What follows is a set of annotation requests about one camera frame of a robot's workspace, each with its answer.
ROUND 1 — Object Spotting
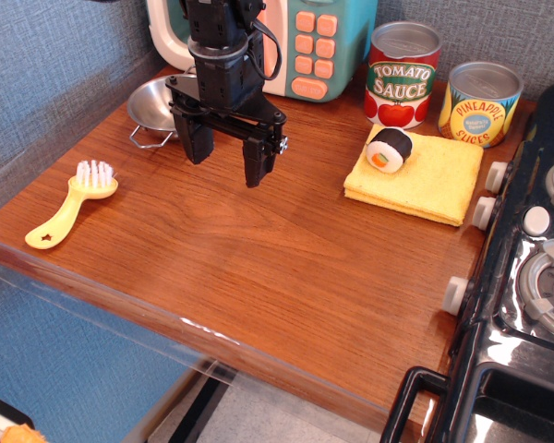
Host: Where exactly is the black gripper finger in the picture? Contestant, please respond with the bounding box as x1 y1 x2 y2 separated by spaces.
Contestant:
243 138 276 188
172 110 214 164

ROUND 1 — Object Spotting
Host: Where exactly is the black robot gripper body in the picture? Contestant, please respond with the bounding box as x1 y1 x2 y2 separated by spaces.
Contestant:
166 40 288 155

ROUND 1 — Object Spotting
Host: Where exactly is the small stainless steel pot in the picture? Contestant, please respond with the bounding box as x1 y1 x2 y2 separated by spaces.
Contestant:
126 75 179 150

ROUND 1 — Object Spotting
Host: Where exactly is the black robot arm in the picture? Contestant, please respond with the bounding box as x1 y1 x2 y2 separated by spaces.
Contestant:
165 1 287 187

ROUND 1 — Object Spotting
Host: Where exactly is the teal toy microwave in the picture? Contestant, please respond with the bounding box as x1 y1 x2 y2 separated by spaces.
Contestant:
146 0 379 103

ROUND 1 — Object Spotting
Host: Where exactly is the yellow toy dish brush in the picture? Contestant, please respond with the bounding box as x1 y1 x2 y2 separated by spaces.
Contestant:
25 160 118 250

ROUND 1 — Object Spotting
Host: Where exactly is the toy sushi roll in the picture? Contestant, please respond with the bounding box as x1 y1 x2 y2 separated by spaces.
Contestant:
366 127 413 174

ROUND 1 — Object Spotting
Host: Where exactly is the tomato sauce can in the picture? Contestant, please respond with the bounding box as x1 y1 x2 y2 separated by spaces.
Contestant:
364 21 442 129

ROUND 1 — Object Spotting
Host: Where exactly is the folded yellow cloth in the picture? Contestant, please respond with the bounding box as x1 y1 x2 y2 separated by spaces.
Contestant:
343 133 484 227

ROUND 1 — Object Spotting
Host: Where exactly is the pineapple slices can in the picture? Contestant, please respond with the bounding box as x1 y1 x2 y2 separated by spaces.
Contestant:
438 61 524 149

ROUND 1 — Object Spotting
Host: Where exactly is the black toy stove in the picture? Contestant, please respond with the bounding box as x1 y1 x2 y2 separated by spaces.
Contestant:
381 84 554 442

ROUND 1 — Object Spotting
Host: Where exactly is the black cable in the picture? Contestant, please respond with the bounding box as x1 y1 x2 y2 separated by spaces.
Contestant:
247 18 283 82

